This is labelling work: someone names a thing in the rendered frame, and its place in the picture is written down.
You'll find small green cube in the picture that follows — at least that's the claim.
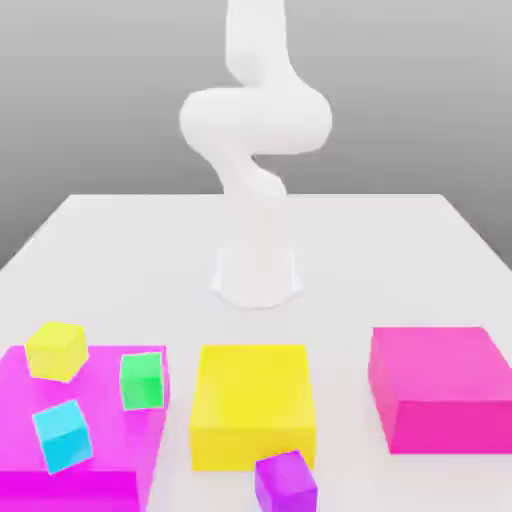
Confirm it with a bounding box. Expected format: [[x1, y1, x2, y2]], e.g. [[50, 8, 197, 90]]
[[119, 351, 166, 412]]

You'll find small yellow cube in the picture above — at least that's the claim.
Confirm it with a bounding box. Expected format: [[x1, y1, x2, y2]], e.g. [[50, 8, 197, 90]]
[[24, 320, 90, 384]]

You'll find small purple cube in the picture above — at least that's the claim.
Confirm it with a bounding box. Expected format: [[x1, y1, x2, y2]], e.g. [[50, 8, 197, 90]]
[[254, 449, 319, 512]]

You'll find small cyan cube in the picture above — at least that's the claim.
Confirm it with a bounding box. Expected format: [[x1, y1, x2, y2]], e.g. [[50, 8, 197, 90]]
[[31, 398, 94, 476]]

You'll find large yellow box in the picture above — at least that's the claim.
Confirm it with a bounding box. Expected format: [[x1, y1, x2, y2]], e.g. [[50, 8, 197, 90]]
[[188, 344, 318, 473]]

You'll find large pink box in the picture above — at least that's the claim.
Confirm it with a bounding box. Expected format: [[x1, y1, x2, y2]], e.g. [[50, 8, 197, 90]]
[[367, 326, 512, 456]]

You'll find large magenta box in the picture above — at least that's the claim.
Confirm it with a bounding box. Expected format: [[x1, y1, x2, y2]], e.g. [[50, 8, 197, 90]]
[[0, 344, 171, 512]]

